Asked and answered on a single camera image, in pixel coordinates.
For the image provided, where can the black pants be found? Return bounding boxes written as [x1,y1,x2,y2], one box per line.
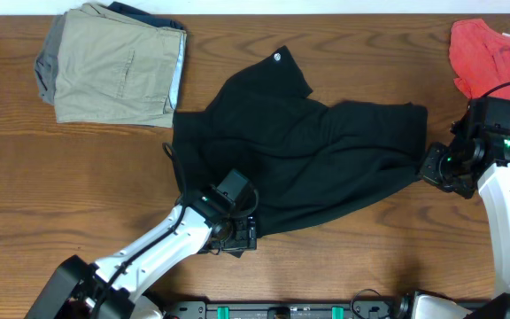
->
[173,47,428,236]

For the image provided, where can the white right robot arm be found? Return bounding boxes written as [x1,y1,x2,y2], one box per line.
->
[408,133,510,319]

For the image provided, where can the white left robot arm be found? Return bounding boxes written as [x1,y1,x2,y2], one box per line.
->
[27,193,259,318]

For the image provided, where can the red shirt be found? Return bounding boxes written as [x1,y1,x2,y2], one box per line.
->
[449,19,510,100]

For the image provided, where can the folded khaki pants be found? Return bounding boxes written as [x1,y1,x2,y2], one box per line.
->
[54,3,187,128]

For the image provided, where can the folded dark navy garment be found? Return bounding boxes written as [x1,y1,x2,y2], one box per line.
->
[107,2,185,30]

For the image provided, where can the folded grey garment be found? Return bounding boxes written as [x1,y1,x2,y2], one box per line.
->
[34,14,66,105]

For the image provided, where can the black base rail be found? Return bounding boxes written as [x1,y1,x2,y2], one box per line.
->
[164,299,411,319]

